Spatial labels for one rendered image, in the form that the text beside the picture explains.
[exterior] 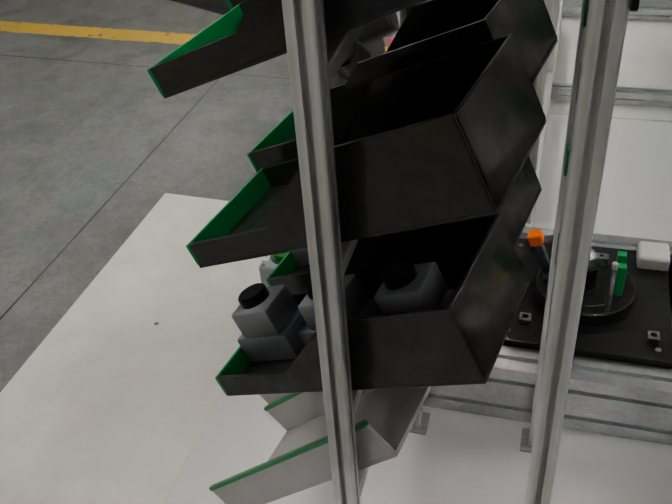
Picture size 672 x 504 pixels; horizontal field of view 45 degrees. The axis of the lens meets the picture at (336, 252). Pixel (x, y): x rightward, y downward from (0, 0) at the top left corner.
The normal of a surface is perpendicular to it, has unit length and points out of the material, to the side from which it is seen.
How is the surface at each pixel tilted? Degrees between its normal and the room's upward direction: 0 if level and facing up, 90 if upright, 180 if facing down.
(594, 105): 90
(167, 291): 0
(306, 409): 90
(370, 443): 90
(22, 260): 0
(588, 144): 90
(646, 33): 0
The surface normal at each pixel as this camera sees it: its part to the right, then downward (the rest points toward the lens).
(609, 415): -0.26, 0.60
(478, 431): -0.07, -0.79
